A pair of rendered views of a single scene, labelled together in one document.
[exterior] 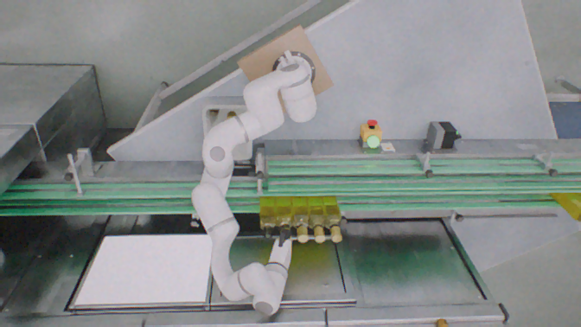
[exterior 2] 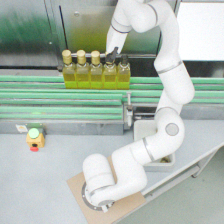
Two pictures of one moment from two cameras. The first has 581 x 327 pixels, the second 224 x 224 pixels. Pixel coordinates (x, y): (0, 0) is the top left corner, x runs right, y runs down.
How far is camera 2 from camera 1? 0.28 m
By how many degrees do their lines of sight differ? 3
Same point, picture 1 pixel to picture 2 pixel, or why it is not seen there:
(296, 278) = (100, 20)
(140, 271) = not seen: outside the picture
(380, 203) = (28, 81)
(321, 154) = (77, 123)
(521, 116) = not seen: outside the picture
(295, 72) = (102, 199)
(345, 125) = (57, 146)
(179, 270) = (198, 30)
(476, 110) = not seen: outside the picture
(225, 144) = (165, 137)
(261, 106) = (132, 169)
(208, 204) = (181, 85)
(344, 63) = (57, 199)
